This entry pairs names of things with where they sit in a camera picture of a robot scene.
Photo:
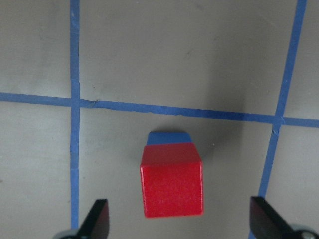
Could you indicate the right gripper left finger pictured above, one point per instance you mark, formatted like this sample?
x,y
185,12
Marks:
x,y
97,224

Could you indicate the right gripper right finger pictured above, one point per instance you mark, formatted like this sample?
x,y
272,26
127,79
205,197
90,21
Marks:
x,y
265,222

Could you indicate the red wooden block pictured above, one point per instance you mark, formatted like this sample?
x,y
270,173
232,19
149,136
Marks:
x,y
172,180

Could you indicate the blue wooden block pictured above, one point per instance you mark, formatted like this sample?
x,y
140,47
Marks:
x,y
157,138

